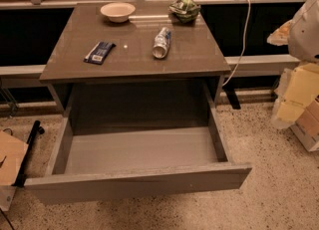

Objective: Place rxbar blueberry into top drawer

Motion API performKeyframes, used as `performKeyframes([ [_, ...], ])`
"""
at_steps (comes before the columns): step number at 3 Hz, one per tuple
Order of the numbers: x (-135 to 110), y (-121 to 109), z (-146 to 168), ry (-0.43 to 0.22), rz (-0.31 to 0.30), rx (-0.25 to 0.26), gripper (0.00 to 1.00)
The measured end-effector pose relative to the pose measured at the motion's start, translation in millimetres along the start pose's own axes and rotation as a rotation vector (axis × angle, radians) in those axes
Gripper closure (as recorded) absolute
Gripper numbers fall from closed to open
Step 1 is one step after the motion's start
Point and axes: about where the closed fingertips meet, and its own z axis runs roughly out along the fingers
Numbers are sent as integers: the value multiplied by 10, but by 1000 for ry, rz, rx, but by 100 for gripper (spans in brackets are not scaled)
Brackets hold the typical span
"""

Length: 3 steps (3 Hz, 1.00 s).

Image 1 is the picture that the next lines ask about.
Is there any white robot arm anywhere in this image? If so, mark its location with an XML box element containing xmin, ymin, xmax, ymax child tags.
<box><xmin>267</xmin><ymin>0</ymin><xmax>319</xmax><ymax>63</ymax></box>

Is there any grey drawer cabinet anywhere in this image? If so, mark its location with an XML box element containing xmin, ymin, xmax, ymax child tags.
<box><xmin>39</xmin><ymin>2</ymin><xmax>232</xmax><ymax>115</ymax></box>

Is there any open grey top drawer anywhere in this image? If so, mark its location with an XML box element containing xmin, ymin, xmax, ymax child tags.
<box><xmin>23</xmin><ymin>80</ymin><xmax>253</xmax><ymax>206</ymax></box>

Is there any cardboard box right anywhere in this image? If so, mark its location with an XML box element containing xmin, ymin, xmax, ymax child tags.
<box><xmin>271</xmin><ymin>64</ymin><xmax>319</xmax><ymax>151</ymax></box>

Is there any green chip bag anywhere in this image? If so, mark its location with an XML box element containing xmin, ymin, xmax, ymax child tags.
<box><xmin>169</xmin><ymin>0</ymin><xmax>200</xmax><ymax>23</ymax></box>

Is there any silver blue drink can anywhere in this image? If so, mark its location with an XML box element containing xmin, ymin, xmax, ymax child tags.
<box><xmin>153</xmin><ymin>27</ymin><xmax>171</xmax><ymax>59</ymax></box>

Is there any white paper bowl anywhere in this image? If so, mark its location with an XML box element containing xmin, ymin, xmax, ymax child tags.
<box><xmin>100</xmin><ymin>2</ymin><xmax>136</xmax><ymax>23</ymax></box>

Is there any cardboard sheet left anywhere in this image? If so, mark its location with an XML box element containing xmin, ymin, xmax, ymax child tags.
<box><xmin>0</xmin><ymin>131</ymin><xmax>28</xmax><ymax>186</ymax></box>

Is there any black metal bar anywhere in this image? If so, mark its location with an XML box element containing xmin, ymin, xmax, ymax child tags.
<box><xmin>14</xmin><ymin>120</ymin><xmax>45</xmax><ymax>187</ymax></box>

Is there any white power cable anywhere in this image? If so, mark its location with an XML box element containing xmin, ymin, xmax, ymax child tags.
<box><xmin>168</xmin><ymin>0</ymin><xmax>251</xmax><ymax>88</ymax></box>

